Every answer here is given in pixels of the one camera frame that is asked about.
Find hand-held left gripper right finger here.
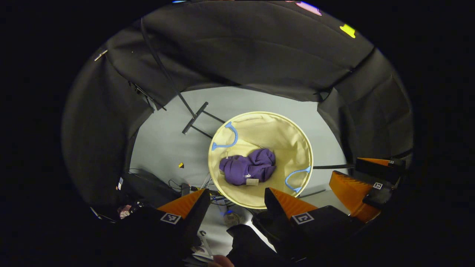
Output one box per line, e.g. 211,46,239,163
263,187,365,261

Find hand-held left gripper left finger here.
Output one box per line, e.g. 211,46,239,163
108,188,211,260

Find purple corduroy jacket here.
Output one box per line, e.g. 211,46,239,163
219,148,277,187

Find cream round laundry hamper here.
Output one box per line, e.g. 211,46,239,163
207,111,314,210

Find black clothes rack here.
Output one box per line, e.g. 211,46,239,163
140,18,355,199

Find black equipment box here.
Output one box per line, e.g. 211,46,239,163
118,170,183,208

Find black backdrop cloth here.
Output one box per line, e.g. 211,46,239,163
61,0,414,208

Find tangle of cables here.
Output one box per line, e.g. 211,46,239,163
169,174,232,206

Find black backdrop frame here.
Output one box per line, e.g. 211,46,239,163
128,81,167,112

